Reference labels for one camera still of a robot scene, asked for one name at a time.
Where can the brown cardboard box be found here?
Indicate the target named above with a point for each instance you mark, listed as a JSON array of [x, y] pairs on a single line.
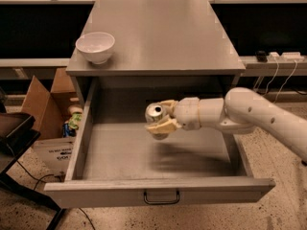
[[50, 107]]

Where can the black drawer handle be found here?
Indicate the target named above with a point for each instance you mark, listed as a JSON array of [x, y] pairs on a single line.
[[155, 198]]

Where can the blue item in box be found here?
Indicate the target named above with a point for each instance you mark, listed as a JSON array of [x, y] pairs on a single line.
[[67, 131]]

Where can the white ceramic bowl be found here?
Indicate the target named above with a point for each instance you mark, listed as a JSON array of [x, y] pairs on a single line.
[[96, 47]]

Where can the white power strip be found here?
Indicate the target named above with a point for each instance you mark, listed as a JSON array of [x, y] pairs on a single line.
[[287, 56]]

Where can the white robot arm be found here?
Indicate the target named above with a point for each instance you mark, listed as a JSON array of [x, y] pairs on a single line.
[[241, 110]]

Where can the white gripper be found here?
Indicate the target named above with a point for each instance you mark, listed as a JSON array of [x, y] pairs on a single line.
[[187, 113]]

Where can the green toy in box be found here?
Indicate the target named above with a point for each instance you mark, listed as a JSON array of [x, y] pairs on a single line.
[[76, 113]]

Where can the silver green 7up can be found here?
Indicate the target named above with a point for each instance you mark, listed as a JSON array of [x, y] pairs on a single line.
[[154, 113]]

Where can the small black device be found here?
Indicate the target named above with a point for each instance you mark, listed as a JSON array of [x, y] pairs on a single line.
[[261, 56]]

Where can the black office chair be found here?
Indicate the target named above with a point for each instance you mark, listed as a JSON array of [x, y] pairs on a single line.
[[16, 136]]

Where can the open grey top drawer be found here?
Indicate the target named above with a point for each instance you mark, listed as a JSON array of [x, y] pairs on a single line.
[[115, 160]]

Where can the grey metal cabinet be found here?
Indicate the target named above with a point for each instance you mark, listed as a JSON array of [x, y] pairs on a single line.
[[163, 49]]

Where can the white printed cardboard box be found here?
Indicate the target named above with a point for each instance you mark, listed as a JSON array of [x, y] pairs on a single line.
[[55, 153]]

